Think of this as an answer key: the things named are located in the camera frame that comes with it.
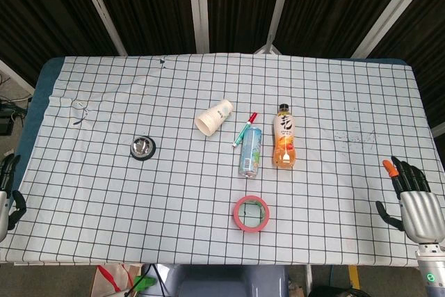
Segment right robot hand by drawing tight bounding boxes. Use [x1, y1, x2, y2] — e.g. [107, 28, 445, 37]
[375, 156, 445, 244]

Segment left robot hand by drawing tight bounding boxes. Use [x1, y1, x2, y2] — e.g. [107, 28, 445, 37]
[0, 153, 27, 243]

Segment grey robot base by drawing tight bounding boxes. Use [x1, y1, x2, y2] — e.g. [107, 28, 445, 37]
[166, 264, 290, 297]

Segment white red bag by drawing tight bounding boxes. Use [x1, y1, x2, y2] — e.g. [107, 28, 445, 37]
[90, 264, 143, 297]

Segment orange drink bottle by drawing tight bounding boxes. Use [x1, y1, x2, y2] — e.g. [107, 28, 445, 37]
[272, 103, 298, 170]

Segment green object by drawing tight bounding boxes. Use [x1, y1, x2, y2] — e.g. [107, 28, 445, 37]
[133, 275, 156, 292]

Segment pink tape roll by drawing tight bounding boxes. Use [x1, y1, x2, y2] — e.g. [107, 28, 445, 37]
[232, 195, 271, 233]

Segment light blue drink can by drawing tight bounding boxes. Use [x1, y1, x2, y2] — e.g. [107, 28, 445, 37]
[238, 127, 263, 179]

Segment red green marker pen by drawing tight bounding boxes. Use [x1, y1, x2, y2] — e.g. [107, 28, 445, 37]
[232, 112, 259, 148]

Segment white checkered tablecloth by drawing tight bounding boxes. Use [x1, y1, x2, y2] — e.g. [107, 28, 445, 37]
[0, 52, 445, 268]

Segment white paper cup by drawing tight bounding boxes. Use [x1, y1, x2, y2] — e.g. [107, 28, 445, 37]
[194, 99, 234, 137]

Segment black cables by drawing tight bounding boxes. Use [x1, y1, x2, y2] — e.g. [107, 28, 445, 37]
[0, 70, 29, 138]

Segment white frame post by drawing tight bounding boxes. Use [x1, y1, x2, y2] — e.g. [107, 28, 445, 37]
[72, 0, 128, 56]
[186, 0, 210, 54]
[253, 0, 296, 55]
[350, 0, 439, 58]

